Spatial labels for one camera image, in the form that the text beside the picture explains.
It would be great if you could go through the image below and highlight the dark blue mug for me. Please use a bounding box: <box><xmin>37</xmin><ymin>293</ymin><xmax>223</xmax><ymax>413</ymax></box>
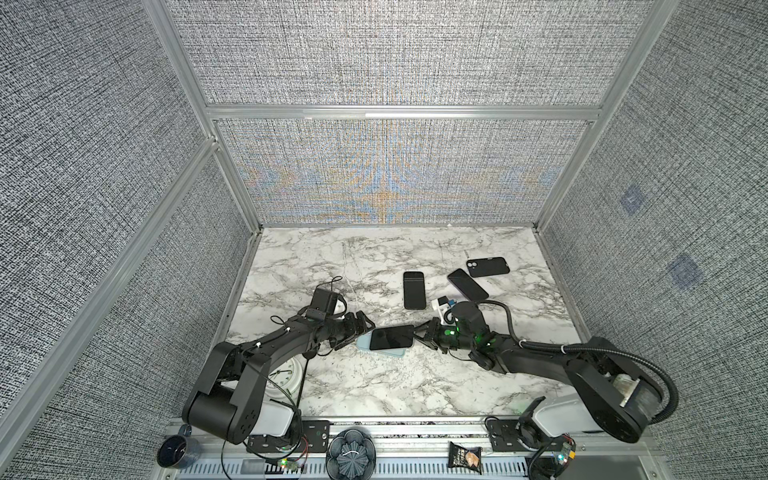
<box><xmin>156</xmin><ymin>424</ymin><xmax>202</xmax><ymax>470</ymax></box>

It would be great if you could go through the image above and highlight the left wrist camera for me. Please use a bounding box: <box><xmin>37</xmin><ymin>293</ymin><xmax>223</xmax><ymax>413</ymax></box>
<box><xmin>305</xmin><ymin>287</ymin><xmax>348</xmax><ymax>321</ymax></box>

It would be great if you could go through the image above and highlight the light blue phone case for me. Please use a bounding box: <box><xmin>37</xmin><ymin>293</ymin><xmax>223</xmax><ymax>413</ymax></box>
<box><xmin>356</xmin><ymin>332</ymin><xmax>412</xmax><ymax>359</ymax></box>

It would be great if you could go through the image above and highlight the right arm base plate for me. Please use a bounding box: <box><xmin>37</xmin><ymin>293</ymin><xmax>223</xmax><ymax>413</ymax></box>
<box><xmin>484</xmin><ymin>416</ymin><xmax>527</xmax><ymax>453</ymax></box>

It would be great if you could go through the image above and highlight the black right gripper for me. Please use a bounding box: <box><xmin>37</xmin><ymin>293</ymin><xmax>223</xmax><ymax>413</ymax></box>
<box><xmin>406</xmin><ymin>317</ymin><xmax>476</xmax><ymax>354</ymax></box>

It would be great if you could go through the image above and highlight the black snack packet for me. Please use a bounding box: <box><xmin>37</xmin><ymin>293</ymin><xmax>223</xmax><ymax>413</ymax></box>
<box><xmin>447</xmin><ymin>442</ymin><xmax>483</xmax><ymax>475</ymax></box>

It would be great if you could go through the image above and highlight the black corrugated right cable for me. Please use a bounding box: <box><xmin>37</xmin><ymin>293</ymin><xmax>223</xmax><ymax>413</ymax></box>
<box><xmin>476</xmin><ymin>298</ymin><xmax>680</xmax><ymax>426</ymax></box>

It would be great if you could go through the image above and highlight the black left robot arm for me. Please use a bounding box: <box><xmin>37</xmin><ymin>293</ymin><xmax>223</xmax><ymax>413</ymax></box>
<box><xmin>182</xmin><ymin>309</ymin><xmax>376</xmax><ymax>444</ymax></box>

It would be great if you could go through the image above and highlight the white analog alarm clock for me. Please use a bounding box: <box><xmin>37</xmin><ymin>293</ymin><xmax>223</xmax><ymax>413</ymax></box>
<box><xmin>265</xmin><ymin>355</ymin><xmax>306</xmax><ymax>403</ymax></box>

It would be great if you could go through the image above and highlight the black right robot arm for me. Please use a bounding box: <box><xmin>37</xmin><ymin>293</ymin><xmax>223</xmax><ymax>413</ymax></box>
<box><xmin>414</xmin><ymin>318</ymin><xmax>680</xmax><ymax>449</ymax></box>

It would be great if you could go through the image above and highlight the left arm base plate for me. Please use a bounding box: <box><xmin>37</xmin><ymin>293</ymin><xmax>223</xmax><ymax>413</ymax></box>
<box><xmin>246</xmin><ymin>420</ymin><xmax>330</xmax><ymax>456</ymax></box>

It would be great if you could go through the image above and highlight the black phone case far right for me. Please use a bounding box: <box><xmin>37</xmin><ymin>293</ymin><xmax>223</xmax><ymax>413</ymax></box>
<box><xmin>466</xmin><ymin>257</ymin><xmax>511</xmax><ymax>278</ymax></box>

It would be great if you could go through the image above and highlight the aluminium front rail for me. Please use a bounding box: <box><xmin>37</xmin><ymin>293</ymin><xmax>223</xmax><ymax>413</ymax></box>
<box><xmin>149</xmin><ymin>416</ymin><xmax>673</xmax><ymax>479</ymax></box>

